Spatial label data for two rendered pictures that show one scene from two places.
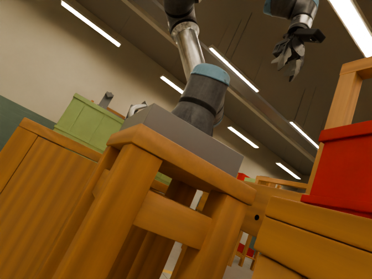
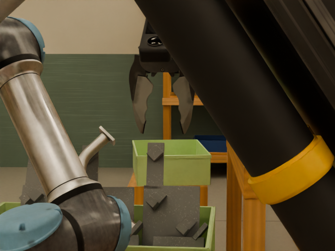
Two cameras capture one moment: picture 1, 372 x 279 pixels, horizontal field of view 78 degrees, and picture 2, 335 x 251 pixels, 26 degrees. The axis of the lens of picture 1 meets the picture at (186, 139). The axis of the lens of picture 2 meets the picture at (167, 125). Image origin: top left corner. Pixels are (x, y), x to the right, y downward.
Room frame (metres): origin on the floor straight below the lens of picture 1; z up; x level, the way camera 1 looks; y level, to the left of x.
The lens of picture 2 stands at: (-0.32, -0.78, 1.43)
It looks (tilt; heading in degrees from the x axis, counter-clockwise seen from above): 7 degrees down; 29
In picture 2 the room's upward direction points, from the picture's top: straight up
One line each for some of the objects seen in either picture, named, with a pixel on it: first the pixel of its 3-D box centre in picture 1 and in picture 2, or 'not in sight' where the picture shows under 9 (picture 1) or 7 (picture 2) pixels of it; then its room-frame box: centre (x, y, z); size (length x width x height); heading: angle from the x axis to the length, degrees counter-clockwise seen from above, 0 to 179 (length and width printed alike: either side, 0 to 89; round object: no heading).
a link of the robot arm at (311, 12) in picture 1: (304, 11); not in sight; (0.69, -0.21, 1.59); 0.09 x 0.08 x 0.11; 76
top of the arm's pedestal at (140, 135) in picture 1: (172, 165); not in sight; (0.62, 0.00, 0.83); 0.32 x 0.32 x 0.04; 23
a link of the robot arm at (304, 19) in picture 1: (299, 26); not in sight; (0.69, -0.21, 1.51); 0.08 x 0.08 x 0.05
